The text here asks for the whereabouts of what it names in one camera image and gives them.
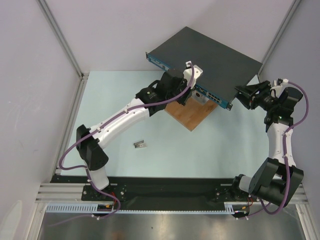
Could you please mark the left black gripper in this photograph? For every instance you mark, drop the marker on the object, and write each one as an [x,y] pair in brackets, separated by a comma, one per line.
[183,100]

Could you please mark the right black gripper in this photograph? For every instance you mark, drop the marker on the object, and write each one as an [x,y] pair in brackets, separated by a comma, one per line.
[255,97]

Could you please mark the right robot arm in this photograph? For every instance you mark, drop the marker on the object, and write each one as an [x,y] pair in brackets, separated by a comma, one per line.
[278,177]

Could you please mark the wooden base board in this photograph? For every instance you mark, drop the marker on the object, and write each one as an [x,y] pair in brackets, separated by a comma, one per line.
[192,113]

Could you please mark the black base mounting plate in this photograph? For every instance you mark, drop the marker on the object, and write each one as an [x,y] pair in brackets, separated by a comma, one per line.
[133,191]

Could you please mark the metal switch stand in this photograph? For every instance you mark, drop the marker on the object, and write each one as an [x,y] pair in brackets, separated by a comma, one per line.
[200,98]

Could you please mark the black blue network switch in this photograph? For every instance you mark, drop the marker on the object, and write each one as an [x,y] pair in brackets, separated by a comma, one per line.
[224,68]

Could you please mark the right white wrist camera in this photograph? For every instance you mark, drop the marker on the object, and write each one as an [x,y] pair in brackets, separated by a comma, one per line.
[277,85]

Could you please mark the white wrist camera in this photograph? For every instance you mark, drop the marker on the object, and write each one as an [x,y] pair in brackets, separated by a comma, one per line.
[277,85]
[192,73]

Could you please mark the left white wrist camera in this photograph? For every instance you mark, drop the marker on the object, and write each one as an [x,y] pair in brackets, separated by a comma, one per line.
[192,73]

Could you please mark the right aluminium frame post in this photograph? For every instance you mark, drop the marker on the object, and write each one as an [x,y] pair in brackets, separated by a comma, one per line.
[278,35]

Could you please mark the aluminium frame post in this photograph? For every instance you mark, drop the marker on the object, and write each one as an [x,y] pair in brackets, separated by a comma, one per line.
[278,35]
[57,31]

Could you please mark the left aluminium frame post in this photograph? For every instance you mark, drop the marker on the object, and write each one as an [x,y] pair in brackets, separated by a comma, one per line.
[57,31]

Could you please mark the white slotted cable duct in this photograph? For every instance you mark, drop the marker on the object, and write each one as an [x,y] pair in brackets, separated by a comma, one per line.
[102,208]

